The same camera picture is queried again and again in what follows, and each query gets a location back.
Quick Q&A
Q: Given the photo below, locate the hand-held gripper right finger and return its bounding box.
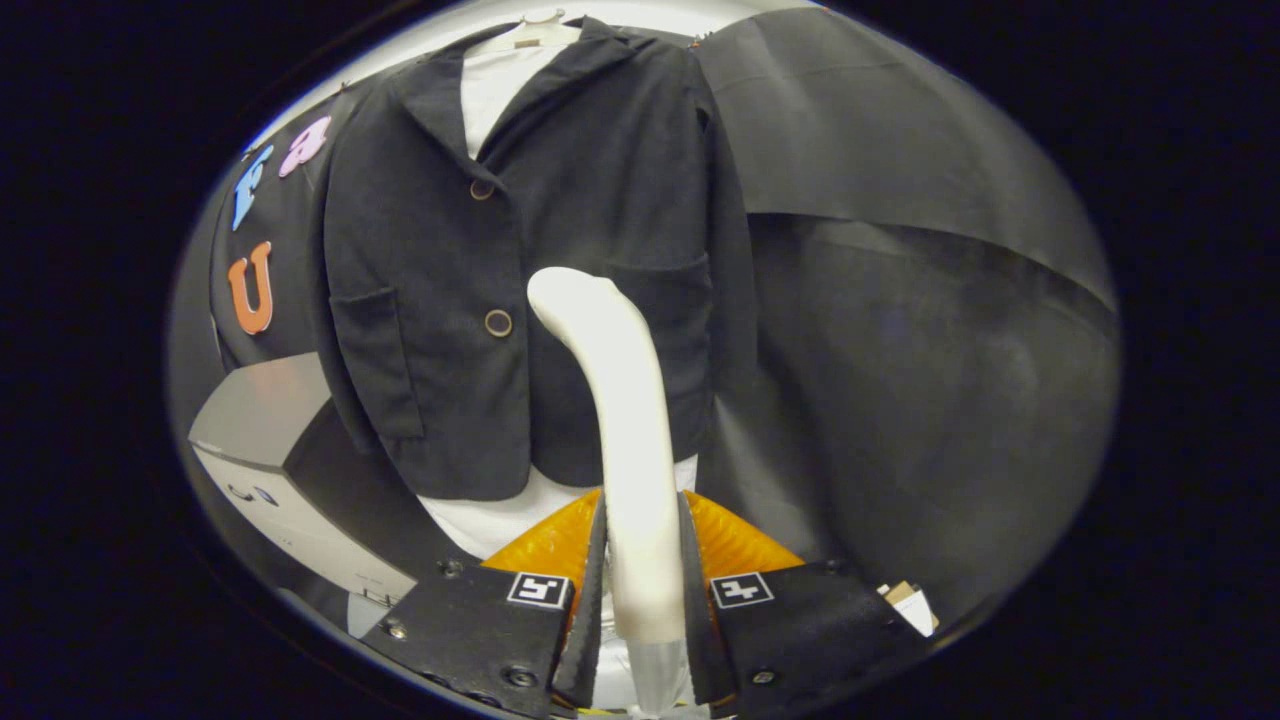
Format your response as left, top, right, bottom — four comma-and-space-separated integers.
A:
680, 490, 931, 719

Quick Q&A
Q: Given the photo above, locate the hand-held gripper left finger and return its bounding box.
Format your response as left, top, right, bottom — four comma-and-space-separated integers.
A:
360, 490, 608, 719

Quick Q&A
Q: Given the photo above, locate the white garment steamer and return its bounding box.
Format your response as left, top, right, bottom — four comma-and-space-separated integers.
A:
526, 266, 701, 716

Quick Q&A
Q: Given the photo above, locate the black jacket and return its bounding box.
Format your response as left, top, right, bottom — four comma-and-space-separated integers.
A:
320, 15, 761, 503

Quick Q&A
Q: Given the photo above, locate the black backdrop cloth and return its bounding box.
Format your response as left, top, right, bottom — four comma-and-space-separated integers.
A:
165, 5, 1121, 641

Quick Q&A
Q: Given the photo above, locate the grey cabinet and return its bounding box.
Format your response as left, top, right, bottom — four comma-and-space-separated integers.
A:
188, 350, 481, 601

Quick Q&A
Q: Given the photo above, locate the white mannequin torso on stand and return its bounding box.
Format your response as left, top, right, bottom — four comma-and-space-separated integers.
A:
415, 8, 701, 561

